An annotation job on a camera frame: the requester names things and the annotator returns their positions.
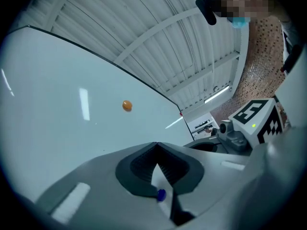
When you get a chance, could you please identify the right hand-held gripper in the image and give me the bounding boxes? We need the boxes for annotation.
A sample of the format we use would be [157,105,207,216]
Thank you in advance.
[183,99,292,156]

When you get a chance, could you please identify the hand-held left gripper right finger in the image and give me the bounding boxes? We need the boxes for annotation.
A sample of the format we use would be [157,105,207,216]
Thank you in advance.
[156,141,264,230]

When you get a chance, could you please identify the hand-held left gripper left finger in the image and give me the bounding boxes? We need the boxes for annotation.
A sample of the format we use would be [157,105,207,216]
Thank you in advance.
[35,141,175,230]

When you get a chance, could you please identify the blue round magnet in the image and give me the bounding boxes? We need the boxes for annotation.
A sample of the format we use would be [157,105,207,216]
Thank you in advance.
[156,188,167,202]

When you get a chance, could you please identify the ceiling light panel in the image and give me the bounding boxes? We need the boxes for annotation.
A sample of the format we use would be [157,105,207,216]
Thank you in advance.
[203,85,233,104]

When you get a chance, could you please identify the black-framed whiteboard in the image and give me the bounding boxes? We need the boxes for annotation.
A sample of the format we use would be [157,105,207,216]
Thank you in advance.
[0,25,195,201]

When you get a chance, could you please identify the blue face mask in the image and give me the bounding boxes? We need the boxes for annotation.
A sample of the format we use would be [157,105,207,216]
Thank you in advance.
[231,17,251,30]

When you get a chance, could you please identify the person's head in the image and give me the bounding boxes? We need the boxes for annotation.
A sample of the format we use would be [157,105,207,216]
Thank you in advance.
[215,0,276,23]

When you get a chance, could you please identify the black head-worn camera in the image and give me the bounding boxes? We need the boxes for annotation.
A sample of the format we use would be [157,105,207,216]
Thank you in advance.
[195,0,221,26]

